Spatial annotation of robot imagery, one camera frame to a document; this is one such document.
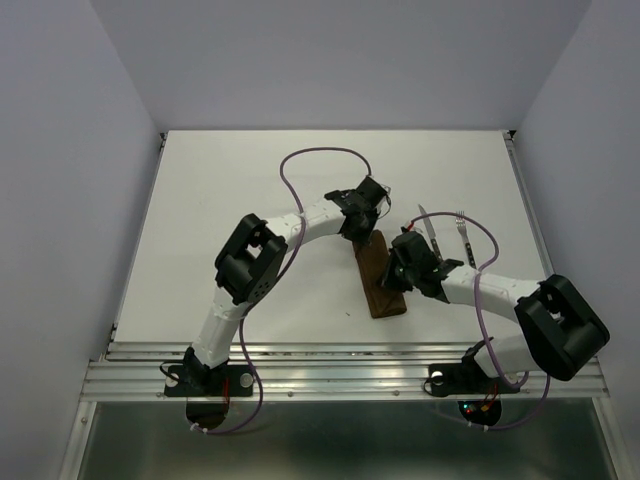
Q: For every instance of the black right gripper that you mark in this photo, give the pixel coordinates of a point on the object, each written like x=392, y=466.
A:
x=389, y=280

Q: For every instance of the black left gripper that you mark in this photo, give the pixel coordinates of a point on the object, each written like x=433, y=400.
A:
x=362, y=238

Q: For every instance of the brown cloth napkin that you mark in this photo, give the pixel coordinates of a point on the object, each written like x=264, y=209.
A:
x=371, y=259

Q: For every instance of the silver knife dark handle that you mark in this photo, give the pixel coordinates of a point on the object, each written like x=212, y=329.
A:
x=431, y=233

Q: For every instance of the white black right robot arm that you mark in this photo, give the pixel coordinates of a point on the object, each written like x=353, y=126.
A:
x=559, y=331

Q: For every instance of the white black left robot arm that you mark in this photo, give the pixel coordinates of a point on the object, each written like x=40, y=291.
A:
x=249, y=263

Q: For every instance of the silver fork dark handle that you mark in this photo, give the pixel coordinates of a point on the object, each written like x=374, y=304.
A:
x=462, y=230

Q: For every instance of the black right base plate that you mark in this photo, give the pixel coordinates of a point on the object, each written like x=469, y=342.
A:
x=446, y=379

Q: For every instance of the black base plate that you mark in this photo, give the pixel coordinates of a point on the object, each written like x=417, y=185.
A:
x=446, y=379
x=227, y=381

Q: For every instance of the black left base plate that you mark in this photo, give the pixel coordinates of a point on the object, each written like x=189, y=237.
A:
x=227, y=381

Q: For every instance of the aluminium rail frame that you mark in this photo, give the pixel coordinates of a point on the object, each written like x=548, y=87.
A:
x=342, y=394

